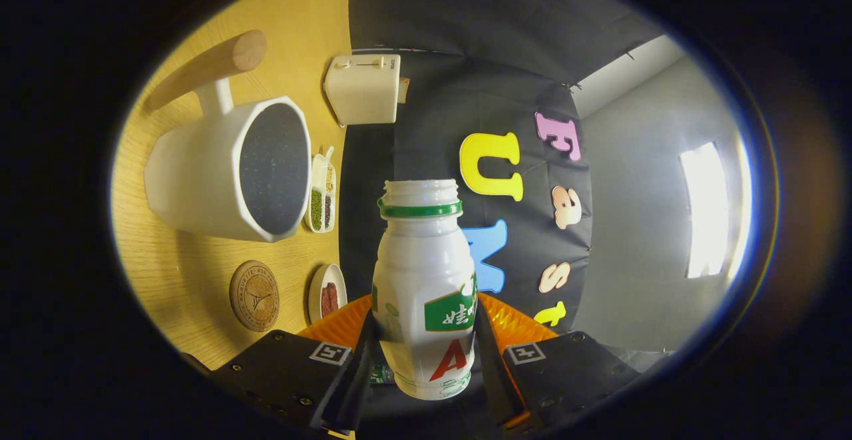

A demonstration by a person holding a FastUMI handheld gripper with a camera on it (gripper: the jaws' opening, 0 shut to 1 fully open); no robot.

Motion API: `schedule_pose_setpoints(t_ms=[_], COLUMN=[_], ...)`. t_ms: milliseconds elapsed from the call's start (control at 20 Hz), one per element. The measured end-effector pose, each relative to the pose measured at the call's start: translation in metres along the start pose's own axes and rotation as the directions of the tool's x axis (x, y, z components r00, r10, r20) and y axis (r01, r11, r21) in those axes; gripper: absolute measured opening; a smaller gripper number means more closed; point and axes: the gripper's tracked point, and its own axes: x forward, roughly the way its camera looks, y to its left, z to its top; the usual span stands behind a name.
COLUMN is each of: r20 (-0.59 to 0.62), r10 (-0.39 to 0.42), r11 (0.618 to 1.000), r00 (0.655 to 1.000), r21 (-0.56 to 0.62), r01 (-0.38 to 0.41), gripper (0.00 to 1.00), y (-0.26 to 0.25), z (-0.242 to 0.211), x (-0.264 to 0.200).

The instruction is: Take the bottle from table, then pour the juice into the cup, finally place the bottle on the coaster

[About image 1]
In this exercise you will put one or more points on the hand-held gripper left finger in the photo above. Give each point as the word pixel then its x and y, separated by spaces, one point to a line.
pixel 349 393

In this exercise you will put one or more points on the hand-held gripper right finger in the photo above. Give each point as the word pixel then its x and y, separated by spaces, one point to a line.
pixel 492 380

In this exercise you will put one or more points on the round cork coaster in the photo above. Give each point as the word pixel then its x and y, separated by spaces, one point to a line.
pixel 254 295

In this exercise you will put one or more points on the white juice bottle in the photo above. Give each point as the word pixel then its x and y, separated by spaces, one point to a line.
pixel 416 267

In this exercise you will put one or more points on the brown sausage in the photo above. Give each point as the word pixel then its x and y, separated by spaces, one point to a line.
pixel 334 297
pixel 325 303

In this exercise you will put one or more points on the white round plate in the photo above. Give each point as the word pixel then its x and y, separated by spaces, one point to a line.
pixel 315 297

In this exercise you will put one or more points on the wooden table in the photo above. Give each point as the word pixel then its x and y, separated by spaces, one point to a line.
pixel 200 273

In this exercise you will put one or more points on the white divided condiment dish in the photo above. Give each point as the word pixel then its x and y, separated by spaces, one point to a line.
pixel 321 194

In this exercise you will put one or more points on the bread slice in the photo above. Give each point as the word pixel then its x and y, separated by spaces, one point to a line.
pixel 403 90

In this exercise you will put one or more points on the cream toaster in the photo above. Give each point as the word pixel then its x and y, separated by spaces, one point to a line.
pixel 363 90

